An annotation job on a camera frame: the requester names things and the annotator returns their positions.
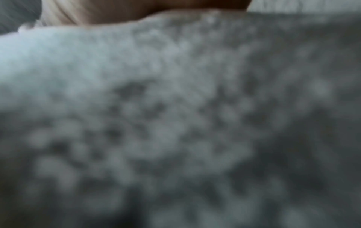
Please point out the person's right hand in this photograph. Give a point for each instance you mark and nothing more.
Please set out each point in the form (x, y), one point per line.
(118, 10)

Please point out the white fluffy towel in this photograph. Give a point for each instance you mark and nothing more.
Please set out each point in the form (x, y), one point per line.
(169, 115)

